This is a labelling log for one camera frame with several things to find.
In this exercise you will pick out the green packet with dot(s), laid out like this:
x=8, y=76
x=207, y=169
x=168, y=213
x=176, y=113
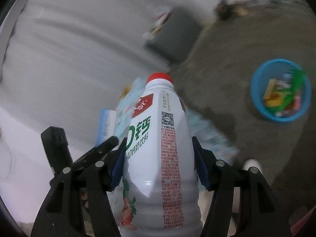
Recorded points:
x=293, y=84

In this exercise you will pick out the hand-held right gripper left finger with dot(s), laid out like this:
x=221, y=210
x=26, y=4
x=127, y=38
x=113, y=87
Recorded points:
x=118, y=165

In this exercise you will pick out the person's white trouser leg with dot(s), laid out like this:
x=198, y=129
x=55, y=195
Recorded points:
x=206, y=209

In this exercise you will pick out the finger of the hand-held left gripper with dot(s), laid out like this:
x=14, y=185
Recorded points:
x=103, y=147
x=56, y=145

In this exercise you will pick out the grey cabinet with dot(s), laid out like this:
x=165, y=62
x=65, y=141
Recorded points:
x=175, y=37

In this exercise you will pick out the grey curtain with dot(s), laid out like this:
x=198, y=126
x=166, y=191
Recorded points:
x=74, y=42

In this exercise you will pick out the blue floral blanket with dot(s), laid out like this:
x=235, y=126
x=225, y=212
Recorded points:
x=207, y=130

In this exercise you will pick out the white drink bottle red cap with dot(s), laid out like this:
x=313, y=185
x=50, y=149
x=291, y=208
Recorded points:
x=158, y=140

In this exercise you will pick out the blue plastic basket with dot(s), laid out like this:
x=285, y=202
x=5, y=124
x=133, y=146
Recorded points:
x=256, y=98

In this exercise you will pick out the shiny yellow packet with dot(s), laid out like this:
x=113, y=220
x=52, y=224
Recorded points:
x=126, y=91

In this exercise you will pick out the clutter of small boxes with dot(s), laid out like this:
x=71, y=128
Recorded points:
x=158, y=22

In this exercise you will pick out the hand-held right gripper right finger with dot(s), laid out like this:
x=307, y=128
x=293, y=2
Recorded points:
x=200, y=163

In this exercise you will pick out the dark box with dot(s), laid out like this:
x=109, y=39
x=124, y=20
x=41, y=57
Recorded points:
x=226, y=9

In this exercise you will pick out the person's white shoe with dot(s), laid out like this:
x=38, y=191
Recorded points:
x=251, y=163

